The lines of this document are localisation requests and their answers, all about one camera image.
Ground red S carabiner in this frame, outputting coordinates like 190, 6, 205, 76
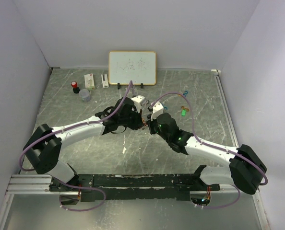
142, 118, 147, 130

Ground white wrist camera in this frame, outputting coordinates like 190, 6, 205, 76
131, 95, 147, 113
150, 102, 164, 120

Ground red black stamp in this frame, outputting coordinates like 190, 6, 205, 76
71, 81, 80, 94

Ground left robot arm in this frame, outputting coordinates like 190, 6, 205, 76
24, 95, 146, 191

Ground clear plastic cup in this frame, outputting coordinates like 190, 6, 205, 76
79, 89, 91, 102

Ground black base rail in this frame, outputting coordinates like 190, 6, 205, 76
49, 173, 220, 202

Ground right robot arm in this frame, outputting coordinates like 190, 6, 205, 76
147, 113, 267, 195

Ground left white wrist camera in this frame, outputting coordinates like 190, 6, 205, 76
131, 95, 147, 113

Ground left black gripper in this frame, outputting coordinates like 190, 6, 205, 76
119, 106, 144, 131

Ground green tag key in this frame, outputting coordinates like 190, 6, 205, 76
181, 110, 187, 116

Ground small whiteboard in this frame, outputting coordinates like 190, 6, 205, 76
108, 50, 157, 86

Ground white green box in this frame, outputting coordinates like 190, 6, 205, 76
84, 73, 95, 91

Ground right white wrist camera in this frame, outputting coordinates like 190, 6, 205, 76
150, 102, 164, 120

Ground right aluminium side rail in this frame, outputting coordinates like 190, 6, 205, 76
211, 69, 271, 230

